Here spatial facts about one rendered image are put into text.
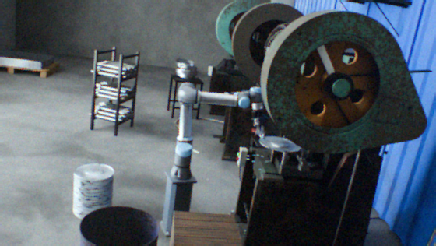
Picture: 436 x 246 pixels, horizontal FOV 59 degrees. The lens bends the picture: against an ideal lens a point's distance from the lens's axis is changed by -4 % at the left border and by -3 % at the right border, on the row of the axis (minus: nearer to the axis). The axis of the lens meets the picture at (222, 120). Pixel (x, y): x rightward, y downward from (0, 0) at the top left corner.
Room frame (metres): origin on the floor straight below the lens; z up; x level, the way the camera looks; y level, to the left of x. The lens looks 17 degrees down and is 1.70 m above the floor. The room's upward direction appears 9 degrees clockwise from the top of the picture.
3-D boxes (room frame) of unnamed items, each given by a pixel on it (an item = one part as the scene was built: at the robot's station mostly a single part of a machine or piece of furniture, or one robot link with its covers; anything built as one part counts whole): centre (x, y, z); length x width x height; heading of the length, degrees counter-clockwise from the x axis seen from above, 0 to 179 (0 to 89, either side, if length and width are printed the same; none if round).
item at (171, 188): (2.60, 0.23, 0.23); 0.19 x 0.19 x 0.45; 26
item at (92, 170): (2.66, 0.89, 0.33); 0.29 x 0.29 x 0.01
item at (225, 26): (6.17, -0.38, 0.87); 1.53 x 0.99 x 1.74; 101
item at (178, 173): (2.60, 0.23, 0.50); 0.15 x 0.15 x 0.10
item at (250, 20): (4.43, -0.68, 0.87); 1.53 x 0.99 x 1.74; 96
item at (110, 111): (4.54, 1.33, 0.47); 0.46 x 0.43 x 0.95; 78
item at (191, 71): (5.56, 0.60, 0.40); 0.45 x 0.40 x 0.79; 20
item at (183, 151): (2.60, 0.23, 0.62); 0.13 x 0.12 x 0.14; 5
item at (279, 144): (2.65, -0.42, 0.78); 0.29 x 0.29 x 0.01
